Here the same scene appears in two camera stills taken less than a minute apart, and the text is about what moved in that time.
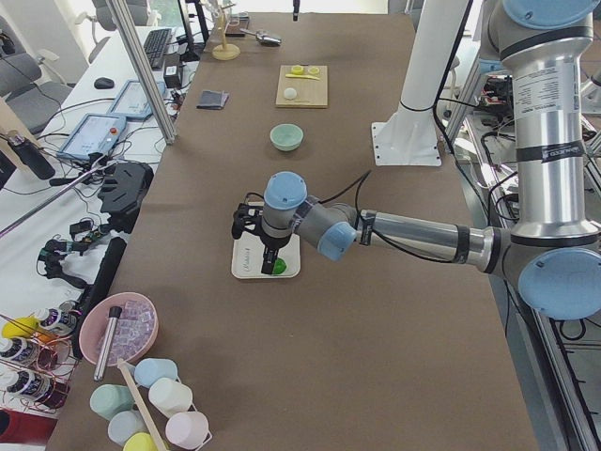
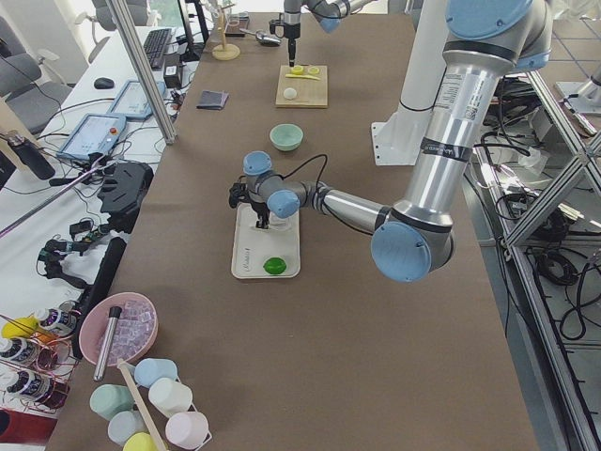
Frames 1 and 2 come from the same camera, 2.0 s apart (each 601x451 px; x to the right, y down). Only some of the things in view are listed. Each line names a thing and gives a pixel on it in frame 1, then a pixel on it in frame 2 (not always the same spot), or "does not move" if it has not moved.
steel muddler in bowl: (109, 335) does not move
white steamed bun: (290, 93) does not move
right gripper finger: (296, 7) → (291, 31)
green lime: (280, 266) does not move
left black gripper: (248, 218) → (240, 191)
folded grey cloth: (212, 100) does not move
